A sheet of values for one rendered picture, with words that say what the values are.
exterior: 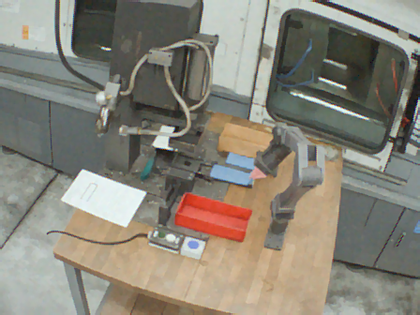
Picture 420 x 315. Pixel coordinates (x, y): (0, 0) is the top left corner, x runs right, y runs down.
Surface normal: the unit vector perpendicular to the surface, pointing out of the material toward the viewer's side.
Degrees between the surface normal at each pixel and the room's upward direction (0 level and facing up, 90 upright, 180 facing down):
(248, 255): 0
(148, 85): 90
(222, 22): 90
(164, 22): 90
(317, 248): 0
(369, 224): 90
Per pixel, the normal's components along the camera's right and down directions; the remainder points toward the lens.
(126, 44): -0.25, 0.56
